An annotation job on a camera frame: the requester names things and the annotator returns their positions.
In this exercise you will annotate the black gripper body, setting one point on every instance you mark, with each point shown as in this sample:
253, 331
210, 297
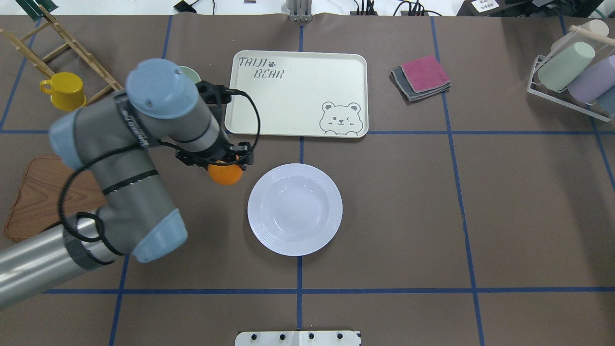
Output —
192, 157

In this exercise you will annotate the orange fruit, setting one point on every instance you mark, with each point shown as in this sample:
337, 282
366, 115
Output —
225, 175

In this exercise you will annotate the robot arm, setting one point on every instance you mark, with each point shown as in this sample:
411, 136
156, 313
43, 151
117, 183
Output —
114, 203

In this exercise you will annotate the cream bear tray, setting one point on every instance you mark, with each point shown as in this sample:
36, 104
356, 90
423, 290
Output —
299, 94

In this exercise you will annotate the white round plate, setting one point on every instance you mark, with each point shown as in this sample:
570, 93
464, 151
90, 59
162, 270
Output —
295, 209

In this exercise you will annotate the green bowl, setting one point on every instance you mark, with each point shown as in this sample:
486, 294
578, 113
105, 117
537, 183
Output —
190, 73

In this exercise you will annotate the grey cloth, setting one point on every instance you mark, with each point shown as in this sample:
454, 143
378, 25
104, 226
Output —
399, 79

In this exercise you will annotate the yellow mug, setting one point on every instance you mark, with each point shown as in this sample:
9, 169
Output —
66, 91

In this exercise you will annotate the pink cloth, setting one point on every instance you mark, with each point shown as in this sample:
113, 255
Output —
425, 74

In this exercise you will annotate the wooden cutting board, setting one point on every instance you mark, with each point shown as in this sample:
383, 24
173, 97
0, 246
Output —
35, 208

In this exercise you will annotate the green cup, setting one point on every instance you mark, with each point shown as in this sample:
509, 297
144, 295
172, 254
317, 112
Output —
564, 67

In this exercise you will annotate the purple cup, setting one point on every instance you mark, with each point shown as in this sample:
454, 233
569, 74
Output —
594, 81

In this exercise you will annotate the blue cup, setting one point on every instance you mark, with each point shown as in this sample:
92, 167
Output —
607, 101

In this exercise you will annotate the beige cup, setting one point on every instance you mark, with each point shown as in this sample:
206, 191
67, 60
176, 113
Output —
596, 26

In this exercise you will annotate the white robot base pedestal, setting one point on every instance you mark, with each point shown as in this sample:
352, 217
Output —
299, 338

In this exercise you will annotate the white wire cup rack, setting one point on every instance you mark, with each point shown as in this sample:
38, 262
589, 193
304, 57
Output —
604, 47

